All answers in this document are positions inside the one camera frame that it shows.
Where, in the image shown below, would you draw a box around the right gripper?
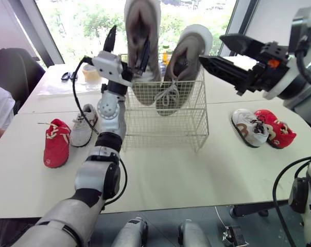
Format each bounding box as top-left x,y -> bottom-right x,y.
198,33 -> 292,97

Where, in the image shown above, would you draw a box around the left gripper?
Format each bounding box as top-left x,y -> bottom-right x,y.
102,24 -> 151,87

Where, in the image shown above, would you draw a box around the large grey shoe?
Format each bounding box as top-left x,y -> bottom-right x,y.
124,0 -> 163,107
154,24 -> 214,117

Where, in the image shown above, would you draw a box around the yellow drink bottle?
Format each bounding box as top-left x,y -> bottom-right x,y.
161,44 -> 174,67

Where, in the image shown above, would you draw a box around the clear plastic cup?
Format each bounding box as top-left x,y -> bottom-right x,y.
81,64 -> 101,83

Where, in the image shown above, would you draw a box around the black scissors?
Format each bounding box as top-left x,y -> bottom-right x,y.
60,72 -> 79,82

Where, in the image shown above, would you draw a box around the small white shoe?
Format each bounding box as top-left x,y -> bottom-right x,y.
68,103 -> 100,148
231,108 -> 270,149

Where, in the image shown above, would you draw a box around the small red shoe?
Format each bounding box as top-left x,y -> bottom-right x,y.
253,109 -> 297,150
37,118 -> 72,169

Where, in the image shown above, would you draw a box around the black chair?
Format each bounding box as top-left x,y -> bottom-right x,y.
0,36 -> 46,116

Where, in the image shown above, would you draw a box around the black table foot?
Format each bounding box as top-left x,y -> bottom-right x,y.
229,202 -> 270,219

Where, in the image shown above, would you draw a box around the small grey metal box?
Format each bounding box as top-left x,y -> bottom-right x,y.
221,224 -> 249,247

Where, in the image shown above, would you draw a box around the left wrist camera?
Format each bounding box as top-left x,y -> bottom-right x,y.
91,50 -> 124,82

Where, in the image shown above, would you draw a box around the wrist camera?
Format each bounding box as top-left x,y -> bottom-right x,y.
91,50 -> 124,82
290,7 -> 311,54

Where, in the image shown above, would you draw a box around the black cable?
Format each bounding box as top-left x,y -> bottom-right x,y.
102,156 -> 128,207
272,155 -> 311,247
72,56 -> 102,136
293,34 -> 311,90

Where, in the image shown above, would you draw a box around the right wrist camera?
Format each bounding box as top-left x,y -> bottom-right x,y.
290,7 -> 311,54

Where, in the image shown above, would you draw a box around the white wire basket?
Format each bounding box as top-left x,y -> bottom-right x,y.
118,53 -> 210,153

